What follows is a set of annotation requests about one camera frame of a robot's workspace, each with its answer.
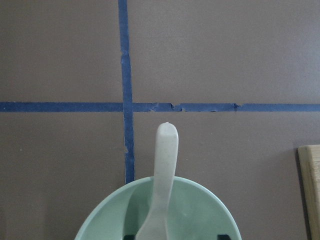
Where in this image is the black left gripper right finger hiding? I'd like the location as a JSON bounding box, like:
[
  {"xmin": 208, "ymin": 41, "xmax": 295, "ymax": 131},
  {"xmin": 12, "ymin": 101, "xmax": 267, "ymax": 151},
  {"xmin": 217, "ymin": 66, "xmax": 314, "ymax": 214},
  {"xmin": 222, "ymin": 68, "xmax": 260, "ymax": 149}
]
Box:
[{"xmin": 217, "ymin": 234, "xmax": 230, "ymax": 240}]

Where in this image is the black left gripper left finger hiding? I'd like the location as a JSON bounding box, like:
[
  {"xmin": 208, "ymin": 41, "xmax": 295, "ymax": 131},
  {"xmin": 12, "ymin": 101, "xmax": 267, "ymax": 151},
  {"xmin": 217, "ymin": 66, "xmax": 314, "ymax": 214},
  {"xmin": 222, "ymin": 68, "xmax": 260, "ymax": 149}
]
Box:
[{"xmin": 124, "ymin": 234, "xmax": 136, "ymax": 240}]

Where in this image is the translucent white spoon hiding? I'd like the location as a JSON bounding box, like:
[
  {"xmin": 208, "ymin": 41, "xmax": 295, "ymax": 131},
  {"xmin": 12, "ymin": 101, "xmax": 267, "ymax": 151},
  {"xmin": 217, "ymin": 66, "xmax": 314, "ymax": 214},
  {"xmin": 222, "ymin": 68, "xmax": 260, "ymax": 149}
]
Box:
[{"xmin": 135, "ymin": 122, "xmax": 179, "ymax": 240}]

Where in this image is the light green bowl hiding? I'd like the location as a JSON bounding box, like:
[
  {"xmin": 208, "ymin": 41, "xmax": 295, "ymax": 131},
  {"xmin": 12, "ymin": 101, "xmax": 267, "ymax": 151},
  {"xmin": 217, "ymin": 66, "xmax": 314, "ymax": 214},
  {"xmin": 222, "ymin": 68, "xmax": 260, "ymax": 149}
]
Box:
[{"xmin": 75, "ymin": 176, "xmax": 242, "ymax": 240}]

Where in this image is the bamboo cutting board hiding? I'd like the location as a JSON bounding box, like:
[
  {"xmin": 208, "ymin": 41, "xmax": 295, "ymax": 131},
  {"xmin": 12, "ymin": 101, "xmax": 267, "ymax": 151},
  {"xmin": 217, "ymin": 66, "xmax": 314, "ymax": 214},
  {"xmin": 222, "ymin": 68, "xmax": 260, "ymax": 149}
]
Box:
[{"xmin": 297, "ymin": 145, "xmax": 320, "ymax": 240}]

